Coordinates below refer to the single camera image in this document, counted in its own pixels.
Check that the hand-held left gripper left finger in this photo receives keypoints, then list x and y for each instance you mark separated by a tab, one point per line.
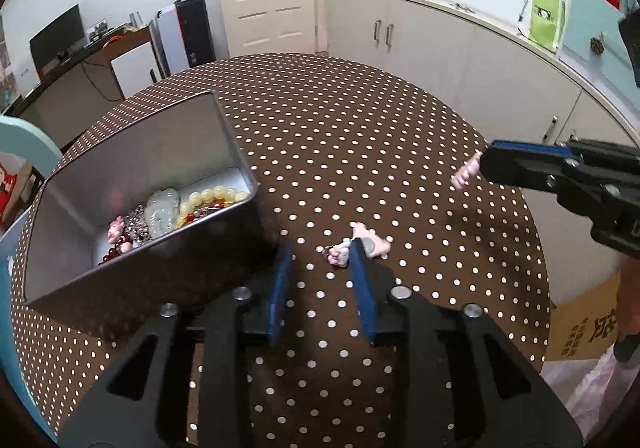
280	288

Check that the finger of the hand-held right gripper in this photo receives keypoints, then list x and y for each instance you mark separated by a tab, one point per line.
525	165

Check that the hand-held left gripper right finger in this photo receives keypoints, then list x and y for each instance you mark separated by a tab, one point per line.
362	288

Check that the pink paw charm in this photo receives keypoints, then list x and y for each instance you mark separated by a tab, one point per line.
116	229
340	255
465	173

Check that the pale green jade pendant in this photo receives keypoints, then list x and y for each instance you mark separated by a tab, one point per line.
162	210

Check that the silver metal tin box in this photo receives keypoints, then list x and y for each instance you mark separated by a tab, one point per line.
150	143

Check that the person's right forearm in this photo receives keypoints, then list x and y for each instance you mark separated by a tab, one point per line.
629	298

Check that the cardboard box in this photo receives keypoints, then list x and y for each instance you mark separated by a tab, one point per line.
582	328

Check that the white sideboard cabinet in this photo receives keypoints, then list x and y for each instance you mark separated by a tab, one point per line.
450	48

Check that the green paper bag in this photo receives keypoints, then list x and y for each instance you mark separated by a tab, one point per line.
546	13

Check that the dark flat object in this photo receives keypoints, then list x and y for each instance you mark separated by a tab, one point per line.
631	50

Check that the light blue board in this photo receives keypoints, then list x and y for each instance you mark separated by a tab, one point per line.
590	20

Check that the white plastic bag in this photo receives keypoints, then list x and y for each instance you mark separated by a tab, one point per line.
590	393

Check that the small white cabinet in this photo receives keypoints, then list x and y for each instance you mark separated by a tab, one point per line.
131	73

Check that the black and white suitcase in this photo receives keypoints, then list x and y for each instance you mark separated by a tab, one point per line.
182	35

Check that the red printed bag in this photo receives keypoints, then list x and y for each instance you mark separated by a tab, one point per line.
7	190

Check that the dark desk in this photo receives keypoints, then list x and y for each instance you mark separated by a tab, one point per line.
65	74

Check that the black computer monitor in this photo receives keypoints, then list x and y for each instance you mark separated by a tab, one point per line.
57	35

